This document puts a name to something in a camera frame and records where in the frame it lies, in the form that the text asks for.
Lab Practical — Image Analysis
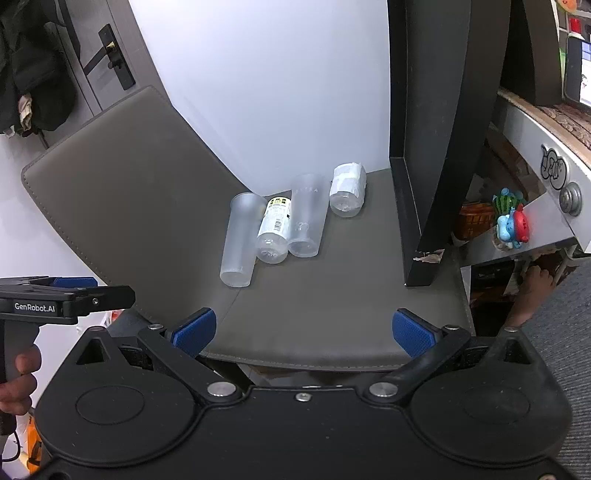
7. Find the tall frosted plastic cup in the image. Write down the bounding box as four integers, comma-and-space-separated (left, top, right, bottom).
219, 192, 269, 289

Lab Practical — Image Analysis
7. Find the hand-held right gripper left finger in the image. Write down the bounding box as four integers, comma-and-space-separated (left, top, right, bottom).
76, 308, 243, 402

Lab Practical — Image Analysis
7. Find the blue and red toy figure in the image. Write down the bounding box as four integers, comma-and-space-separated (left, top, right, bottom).
493, 205, 531, 250

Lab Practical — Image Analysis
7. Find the brown woven basket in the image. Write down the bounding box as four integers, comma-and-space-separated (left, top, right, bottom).
456, 200, 498, 241

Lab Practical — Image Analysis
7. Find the cartoon sticker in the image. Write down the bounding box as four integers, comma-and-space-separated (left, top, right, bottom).
539, 143, 568, 190

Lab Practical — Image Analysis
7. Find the grey desk drawer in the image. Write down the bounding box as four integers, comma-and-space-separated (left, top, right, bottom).
471, 88, 591, 267

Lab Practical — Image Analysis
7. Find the orange plastic bag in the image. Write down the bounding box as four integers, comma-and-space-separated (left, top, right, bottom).
25, 414, 45, 474

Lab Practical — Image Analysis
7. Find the person's left hand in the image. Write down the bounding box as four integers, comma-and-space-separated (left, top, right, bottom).
0, 344, 42, 416

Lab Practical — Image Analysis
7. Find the grey leather mat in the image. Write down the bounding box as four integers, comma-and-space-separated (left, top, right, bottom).
21, 85, 476, 373

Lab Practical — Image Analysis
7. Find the white taped plastic cup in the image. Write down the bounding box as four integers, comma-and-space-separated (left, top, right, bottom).
329, 161, 368, 218

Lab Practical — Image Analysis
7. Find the phone with lit screen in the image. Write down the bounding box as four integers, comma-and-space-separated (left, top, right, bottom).
562, 34, 591, 110

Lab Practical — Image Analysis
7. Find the round metal drawer knob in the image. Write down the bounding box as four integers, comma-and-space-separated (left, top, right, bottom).
558, 182, 584, 216

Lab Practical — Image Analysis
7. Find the grey door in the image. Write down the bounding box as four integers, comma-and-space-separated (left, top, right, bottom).
46, 0, 154, 117

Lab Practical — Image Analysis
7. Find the dark hanging jacket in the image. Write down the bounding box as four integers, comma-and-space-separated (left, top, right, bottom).
0, 0, 78, 138

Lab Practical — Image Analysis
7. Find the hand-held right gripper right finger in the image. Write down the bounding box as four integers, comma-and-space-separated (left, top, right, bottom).
366, 308, 534, 400

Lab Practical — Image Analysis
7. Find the black door handle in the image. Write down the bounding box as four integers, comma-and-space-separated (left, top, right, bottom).
85, 24, 137, 91

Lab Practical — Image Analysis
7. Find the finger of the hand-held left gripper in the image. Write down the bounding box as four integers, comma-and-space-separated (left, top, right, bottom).
69, 285, 136, 320
46, 276, 98, 289

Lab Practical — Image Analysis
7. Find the clear labelled plastic bottle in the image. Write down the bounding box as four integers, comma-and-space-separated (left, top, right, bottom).
255, 196, 294, 265

